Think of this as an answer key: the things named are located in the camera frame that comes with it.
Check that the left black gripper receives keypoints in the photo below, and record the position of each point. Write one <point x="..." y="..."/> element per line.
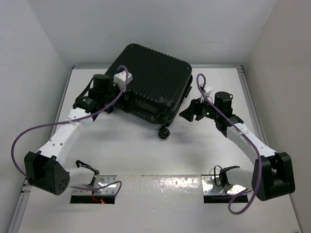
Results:
<point x="122" y="103"/>

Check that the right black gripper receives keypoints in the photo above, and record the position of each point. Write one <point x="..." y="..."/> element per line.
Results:
<point x="194" y="108"/>

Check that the black hard-shell suitcase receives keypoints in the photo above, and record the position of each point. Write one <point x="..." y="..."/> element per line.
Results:
<point x="158" y="87"/>

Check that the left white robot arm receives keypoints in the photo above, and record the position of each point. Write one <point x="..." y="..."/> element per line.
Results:
<point x="45" y="168"/>

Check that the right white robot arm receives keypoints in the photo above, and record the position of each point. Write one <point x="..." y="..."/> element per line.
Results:
<point x="273" y="174"/>

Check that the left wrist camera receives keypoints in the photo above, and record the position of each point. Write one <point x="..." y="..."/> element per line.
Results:
<point x="119" y="79"/>

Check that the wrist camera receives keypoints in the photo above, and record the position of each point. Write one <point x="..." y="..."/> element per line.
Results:
<point x="206" y="89"/>
<point x="119" y="79"/>

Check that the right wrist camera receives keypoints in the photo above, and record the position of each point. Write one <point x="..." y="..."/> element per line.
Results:
<point x="206" y="89"/>

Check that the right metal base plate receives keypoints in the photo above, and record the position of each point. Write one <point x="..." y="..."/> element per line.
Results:
<point x="211" y="187"/>

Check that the metal base plate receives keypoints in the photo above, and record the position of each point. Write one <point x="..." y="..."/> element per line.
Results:
<point x="102" y="183"/>
<point x="211" y="187"/>

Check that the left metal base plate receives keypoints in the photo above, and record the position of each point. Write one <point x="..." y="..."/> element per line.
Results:
<point x="102" y="183"/>

